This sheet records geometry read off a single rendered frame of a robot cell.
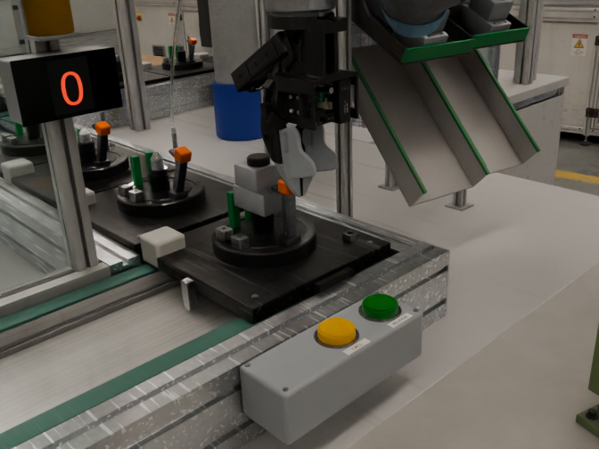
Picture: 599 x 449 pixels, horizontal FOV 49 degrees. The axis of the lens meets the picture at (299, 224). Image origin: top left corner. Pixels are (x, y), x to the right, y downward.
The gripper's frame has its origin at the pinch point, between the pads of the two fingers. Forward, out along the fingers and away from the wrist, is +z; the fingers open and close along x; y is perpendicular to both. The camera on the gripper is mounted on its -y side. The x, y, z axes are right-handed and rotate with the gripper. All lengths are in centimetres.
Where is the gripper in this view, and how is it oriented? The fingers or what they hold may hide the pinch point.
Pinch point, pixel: (295, 184)
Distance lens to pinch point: 80.2
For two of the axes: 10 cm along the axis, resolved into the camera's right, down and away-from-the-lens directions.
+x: 7.3, -2.9, 6.2
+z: 0.4, 9.2, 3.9
